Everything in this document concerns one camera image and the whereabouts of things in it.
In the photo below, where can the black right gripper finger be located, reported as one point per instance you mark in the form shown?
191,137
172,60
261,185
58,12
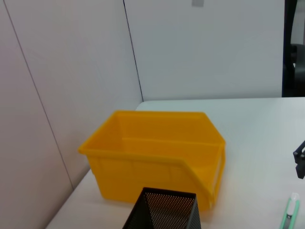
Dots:
300,167

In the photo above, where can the black mesh pen holder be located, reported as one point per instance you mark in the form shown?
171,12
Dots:
166,212

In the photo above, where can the black background frame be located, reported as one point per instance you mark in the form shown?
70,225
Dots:
289,28

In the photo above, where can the yellow plastic bin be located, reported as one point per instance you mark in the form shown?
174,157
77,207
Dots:
133,176

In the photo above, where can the mint green utility knife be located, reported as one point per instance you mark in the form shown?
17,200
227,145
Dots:
289,214

